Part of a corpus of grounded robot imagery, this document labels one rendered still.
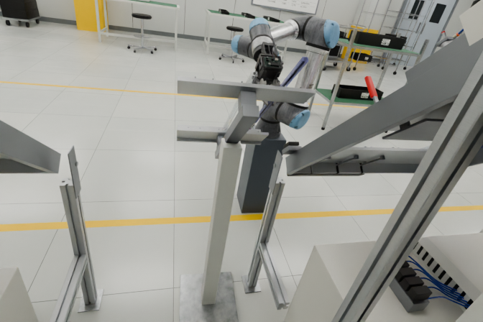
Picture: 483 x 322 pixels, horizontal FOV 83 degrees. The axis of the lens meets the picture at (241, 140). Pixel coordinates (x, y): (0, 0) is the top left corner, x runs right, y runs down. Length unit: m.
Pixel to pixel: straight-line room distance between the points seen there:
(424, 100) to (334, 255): 0.51
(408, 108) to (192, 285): 1.20
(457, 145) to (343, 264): 0.52
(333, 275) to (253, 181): 0.94
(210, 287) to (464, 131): 1.09
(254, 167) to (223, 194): 0.69
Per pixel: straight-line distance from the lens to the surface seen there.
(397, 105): 0.61
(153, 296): 1.45
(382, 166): 1.26
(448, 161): 0.48
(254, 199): 1.75
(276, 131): 1.54
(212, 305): 1.42
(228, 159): 0.84
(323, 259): 0.87
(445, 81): 0.55
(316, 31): 1.38
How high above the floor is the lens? 1.24
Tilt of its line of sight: 28 degrees down
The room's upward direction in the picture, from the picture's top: 10 degrees clockwise
